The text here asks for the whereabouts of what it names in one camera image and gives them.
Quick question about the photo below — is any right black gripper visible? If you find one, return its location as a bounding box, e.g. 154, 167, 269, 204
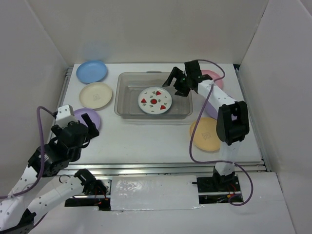
162, 66, 191, 97

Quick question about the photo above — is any purple plastic plate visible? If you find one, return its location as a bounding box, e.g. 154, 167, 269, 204
205, 102, 218, 119
74, 108, 101, 131

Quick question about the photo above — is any white watermelon pattern plate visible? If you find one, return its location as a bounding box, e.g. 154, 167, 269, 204
137, 87, 173, 115

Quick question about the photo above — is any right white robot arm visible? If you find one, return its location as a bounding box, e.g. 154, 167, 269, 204
162, 60, 250, 191

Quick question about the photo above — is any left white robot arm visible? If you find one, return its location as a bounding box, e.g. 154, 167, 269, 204
0, 114, 107, 234

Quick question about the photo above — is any clear plastic bin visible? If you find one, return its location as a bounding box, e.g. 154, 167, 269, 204
115, 72, 193, 120

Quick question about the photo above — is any pink plastic plate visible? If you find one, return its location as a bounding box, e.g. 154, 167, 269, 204
201, 70, 224, 89

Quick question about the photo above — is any cream plastic plate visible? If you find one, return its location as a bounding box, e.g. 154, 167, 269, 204
79, 82, 113, 109

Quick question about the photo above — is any orange plastic plate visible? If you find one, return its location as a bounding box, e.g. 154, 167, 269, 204
192, 117, 221, 152

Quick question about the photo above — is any blue plastic plate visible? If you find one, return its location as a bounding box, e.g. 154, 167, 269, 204
76, 60, 108, 84

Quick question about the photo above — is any white front cover panel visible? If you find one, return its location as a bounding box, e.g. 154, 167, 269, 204
110, 175, 199, 211

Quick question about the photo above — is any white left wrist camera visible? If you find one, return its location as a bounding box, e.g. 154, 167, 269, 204
56, 105, 78, 128

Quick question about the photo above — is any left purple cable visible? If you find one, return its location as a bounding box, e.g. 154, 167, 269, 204
0, 106, 60, 201

